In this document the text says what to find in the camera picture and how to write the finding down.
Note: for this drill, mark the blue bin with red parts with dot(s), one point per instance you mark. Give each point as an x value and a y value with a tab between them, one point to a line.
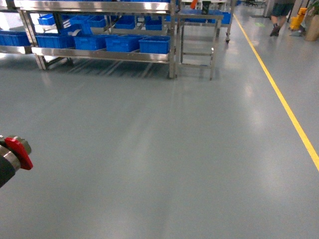
155	45

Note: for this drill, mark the blue bin lower shelf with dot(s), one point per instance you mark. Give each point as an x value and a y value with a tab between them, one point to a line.
90	42
14	38
53	40
124	43

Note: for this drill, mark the stainless steel flow rack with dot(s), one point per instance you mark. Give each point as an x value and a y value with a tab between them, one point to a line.
122	31

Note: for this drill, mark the small stainless steel table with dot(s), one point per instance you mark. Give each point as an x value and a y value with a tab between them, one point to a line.
197	32

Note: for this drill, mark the black battery box on table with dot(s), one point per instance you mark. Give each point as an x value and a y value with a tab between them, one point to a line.
205	7

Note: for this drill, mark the walking person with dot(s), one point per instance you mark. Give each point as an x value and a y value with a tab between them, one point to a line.
279	13

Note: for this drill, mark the yellow mop bucket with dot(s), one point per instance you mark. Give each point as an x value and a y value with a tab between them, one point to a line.
297	20

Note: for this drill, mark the tan plant pot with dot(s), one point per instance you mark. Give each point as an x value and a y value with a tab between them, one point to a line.
312	31

